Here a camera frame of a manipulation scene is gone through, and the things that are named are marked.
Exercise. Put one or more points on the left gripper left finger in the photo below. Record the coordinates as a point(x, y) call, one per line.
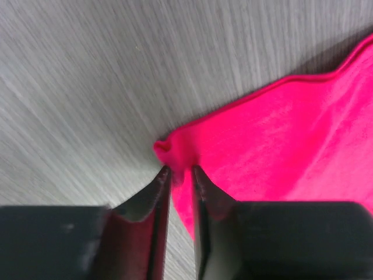
point(89, 242)

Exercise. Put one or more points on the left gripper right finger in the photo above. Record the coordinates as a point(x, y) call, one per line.
point(278, 240)

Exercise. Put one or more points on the pink t shirt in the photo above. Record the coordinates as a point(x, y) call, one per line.
point(302, 138)

